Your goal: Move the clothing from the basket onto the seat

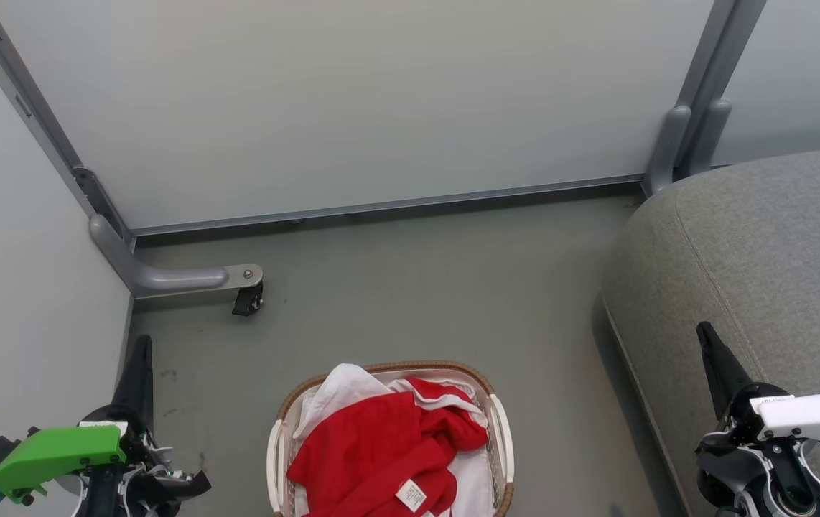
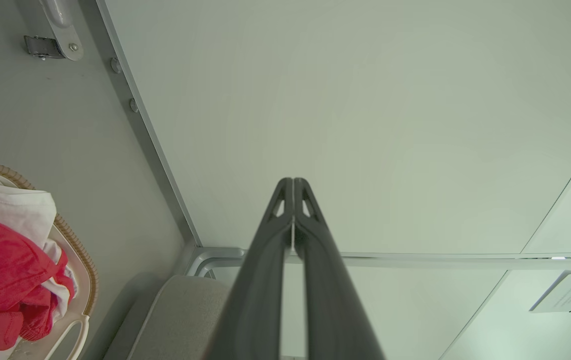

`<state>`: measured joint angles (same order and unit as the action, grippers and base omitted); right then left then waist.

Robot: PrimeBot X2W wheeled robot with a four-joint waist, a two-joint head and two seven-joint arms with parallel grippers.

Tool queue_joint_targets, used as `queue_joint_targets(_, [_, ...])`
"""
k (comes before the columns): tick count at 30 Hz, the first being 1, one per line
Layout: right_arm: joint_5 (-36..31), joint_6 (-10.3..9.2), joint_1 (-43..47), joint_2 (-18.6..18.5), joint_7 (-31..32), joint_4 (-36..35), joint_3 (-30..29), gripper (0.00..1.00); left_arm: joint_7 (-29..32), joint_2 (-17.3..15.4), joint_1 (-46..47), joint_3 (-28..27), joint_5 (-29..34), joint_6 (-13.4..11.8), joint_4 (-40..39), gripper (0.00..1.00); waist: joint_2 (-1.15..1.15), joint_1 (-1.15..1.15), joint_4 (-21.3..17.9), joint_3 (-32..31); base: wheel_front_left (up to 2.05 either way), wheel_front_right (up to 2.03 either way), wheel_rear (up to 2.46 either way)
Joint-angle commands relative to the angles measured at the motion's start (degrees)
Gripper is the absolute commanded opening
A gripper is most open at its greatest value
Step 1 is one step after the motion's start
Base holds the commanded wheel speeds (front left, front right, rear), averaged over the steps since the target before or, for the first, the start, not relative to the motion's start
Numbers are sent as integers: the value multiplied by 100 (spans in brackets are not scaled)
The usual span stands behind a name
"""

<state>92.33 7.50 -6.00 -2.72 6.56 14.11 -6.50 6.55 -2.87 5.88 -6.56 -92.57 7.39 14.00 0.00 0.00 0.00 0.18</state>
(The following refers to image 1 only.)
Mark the black caster wheel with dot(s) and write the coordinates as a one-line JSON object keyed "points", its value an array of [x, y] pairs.
{"points": [[248, 300]]}

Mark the grey metal partition bottom rail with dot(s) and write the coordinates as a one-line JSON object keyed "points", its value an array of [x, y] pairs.
{"points": [[381, 206]]}

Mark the grey curved partition foot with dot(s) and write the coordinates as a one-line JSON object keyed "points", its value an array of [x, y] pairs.
{"points": [[665, 151], [710, 136], [166, 276]]}

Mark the white fabric basket liner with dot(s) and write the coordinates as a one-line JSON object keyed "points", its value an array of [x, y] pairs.
{"points": [[474, 482]]}

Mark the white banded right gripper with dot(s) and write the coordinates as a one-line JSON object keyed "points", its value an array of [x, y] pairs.
{"points": [[805, 416]]}

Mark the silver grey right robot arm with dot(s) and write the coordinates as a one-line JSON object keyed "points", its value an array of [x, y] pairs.
{"points": [[769, 474]]}

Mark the red and white jersey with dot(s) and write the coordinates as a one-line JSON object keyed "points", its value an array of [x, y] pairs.
{"points": [[360, 459]]}

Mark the grey metal partition post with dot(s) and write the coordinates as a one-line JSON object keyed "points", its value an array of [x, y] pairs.
{"points": [[29, 108], [715, 57]]}

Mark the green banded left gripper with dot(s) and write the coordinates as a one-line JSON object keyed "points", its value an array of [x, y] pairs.
{"points": [[58, 452]]}

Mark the grey fabric sofa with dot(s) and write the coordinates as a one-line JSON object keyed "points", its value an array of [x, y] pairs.
{"points": [[776, 237]]}

